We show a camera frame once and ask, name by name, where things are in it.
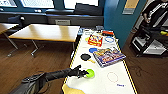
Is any small yellow-green bowl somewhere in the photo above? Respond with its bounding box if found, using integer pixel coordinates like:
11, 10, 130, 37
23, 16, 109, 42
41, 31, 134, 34
85, 68, 96, 80

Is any small blue disc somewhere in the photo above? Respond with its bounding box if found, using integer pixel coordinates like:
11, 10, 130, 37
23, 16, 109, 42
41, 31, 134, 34
88, 47, 99, 54

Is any white table with items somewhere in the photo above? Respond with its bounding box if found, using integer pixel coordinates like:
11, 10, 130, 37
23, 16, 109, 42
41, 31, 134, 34
61, 29, 138, 94

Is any colourful board game box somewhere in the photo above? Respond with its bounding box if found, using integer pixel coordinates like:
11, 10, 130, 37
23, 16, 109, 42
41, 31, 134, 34
92, 46, 128, 69

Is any red and yellow box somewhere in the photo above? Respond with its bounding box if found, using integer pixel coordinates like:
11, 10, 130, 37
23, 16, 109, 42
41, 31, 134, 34
87, 34, 104, 47

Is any red and black item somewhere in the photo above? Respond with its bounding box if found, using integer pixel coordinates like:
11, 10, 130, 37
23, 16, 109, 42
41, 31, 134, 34
101, 30, 114, 37

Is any small grey item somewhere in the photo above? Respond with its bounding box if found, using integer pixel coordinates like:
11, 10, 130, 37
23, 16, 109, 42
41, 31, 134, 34
95, 25, 105, 32

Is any long light wooden table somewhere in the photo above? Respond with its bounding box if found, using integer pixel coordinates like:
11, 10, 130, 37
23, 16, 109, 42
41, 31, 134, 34
8, 23, 81, 58

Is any dark back cushion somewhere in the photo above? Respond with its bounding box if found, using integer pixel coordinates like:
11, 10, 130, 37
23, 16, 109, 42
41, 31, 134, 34
74, 3, 104, 17

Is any black wheeled cart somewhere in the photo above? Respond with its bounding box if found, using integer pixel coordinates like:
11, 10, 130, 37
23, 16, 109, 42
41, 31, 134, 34
129, 24, 168, 58

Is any bright office window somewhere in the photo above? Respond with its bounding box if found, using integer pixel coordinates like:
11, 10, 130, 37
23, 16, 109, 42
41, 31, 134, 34
0, 0, 19, 9
63, 0, 99, 10
20, 0, 56, 10

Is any dark office chair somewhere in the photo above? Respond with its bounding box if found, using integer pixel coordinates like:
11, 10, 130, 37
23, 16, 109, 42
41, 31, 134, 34
8, 15, 26, 33

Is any small wooden side table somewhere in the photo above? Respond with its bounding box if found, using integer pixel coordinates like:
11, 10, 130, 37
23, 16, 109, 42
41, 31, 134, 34
0, 22, 20, 57

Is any person in dark clothes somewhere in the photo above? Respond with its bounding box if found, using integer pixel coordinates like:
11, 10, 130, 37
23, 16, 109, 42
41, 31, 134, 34
141, 0, 168, 30

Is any white and blue ring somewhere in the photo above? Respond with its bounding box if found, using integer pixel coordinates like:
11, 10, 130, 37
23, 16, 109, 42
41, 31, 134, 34
104, 36, 116, 44

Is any yellow wall sign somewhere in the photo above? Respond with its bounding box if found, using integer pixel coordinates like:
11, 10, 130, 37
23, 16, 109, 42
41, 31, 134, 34
121, 0, 140, 16

